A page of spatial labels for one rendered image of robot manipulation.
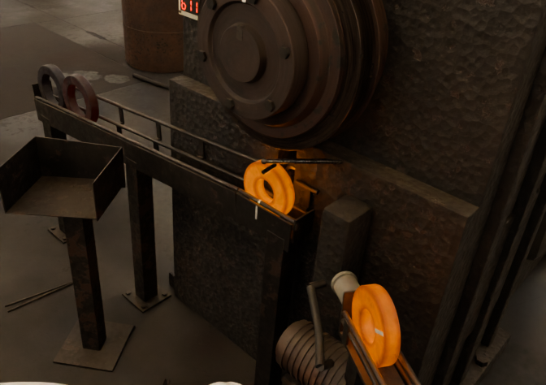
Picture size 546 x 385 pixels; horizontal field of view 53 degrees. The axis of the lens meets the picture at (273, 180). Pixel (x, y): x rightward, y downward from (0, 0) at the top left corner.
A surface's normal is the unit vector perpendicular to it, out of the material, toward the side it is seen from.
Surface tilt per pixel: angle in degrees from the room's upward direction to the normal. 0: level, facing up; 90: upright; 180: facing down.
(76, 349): 0
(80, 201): 5
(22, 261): 0
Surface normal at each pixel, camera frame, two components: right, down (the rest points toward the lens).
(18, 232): 0.07, -0.85
